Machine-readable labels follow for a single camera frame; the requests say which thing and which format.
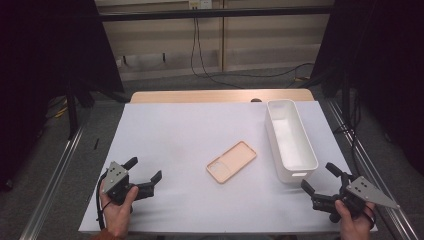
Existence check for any white wall power outlet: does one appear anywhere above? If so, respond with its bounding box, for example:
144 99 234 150
188 0 213 10

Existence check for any metal floor rail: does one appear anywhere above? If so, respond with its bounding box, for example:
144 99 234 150
19 125 85 240
327 99 422 240

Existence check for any light wooden table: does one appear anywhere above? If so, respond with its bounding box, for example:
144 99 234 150
129 88 315 104

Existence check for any black curtain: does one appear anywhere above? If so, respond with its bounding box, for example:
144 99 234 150
0 0 125 193
310 0 424 176

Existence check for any white table cover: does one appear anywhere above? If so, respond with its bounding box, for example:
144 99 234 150
78 100 378 234

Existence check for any person's left hand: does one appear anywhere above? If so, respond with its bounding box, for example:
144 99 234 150
99 182 140 239

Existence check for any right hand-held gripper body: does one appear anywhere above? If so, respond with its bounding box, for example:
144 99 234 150
311 172 401 224

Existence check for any bundle of black floor cables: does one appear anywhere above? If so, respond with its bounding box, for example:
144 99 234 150
332 89 364 174

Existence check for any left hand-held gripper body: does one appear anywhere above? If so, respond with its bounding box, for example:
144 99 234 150
101 161 156 206

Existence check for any white plastic storage bin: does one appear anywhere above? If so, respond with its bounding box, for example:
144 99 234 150
264 99 319 184

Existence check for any black hanging cable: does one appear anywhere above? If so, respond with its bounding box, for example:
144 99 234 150
196 18 315 80
190 17 246 90

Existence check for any yellow floor cable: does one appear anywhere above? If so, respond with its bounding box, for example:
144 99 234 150
53 104 69 119

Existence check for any wooden desk with panels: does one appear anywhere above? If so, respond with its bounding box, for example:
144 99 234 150
94 0 335 82

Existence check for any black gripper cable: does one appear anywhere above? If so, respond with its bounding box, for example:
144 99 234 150
95 172 108 232

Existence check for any black horizontal metal bar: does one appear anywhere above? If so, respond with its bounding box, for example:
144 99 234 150
98 5 334 23

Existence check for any black stand leg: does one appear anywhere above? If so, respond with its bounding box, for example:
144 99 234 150
64 79 80 140

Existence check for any person's right hand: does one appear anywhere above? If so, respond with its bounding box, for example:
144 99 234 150
334 199 377 240

